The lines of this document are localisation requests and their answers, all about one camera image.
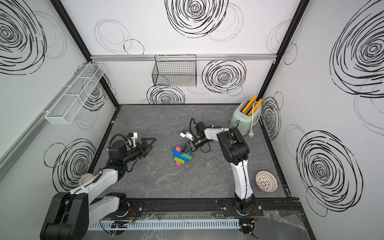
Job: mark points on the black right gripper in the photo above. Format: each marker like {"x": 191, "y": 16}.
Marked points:
{"x": 190, "y": 146}

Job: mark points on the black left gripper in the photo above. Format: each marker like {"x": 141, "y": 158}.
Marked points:
{"x": 142, "y": 140}

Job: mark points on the dark green long lego brick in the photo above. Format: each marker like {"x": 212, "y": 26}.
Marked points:
{"x": 186, "y": 156}

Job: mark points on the blue long lego brick front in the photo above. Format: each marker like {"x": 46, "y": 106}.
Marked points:
{"x": 178, "y": 155}

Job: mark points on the lime green long lego brick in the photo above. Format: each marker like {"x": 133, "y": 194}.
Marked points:
{"x": 179, "y": 160}

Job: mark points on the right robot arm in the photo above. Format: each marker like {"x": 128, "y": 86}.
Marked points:
{"x": 236, "y": 152}

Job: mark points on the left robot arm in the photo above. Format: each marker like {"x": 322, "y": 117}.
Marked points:
{"x": 71, "y": 213}

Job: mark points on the mint green toaster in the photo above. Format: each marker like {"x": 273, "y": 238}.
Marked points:
{"x": 243, "y": 122}

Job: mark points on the beige plastic cup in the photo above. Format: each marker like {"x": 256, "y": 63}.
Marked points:
{"x": 85, "y": 178}

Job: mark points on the orange toast slice right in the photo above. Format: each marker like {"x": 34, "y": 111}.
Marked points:
{"x": 255, "y": 108}

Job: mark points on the white sink strainer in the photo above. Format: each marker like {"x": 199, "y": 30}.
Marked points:
{"x": 266, "y": 182}

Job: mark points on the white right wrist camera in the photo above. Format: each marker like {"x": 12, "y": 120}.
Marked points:
{"x": 187, "y": 134}

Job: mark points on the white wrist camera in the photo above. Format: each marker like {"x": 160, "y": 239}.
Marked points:
{"x": 133, "y": 138}
{"x": 187, "y": 134}

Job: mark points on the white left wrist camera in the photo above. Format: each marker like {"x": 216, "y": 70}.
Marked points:
{"x": 133, "y": 138}

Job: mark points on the black wire basket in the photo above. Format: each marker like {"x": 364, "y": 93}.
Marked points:
{"x": 175, "y": 70}

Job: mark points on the grey slotted cable duct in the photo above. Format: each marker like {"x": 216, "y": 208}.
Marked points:
{"x": 138, "y": 225}

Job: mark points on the white wire shelf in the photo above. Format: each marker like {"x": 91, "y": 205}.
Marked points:
{"x": 75, "y": 94}

